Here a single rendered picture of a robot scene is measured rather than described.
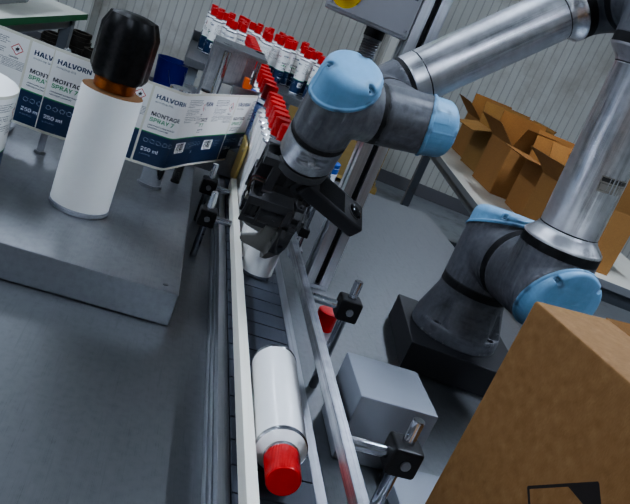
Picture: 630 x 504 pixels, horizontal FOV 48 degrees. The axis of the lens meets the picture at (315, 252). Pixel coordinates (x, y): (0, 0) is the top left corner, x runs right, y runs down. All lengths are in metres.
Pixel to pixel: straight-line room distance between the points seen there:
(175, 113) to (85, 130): 0.26
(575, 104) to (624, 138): 6.10
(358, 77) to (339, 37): 5.86
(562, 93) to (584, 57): 0.36
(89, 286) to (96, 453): 0.29
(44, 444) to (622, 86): 0.81
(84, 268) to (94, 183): 0.17
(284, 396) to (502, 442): 0.21
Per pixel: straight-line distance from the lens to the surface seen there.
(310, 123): 0.85
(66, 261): 0.96
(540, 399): 0.68
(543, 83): 7.01
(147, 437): 0.78
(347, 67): 0.82
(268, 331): 0.96
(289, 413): 0.70
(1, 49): 1.32
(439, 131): 0.88
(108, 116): 1.06
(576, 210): 1.04
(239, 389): 0.75
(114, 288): 0.97
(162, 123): 1.29
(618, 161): 1.03
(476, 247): 1.14
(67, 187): 1.10
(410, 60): 1.01
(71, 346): 0.89
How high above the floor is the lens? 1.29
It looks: 18 degrees down
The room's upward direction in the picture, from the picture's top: 23 degrees clockwise
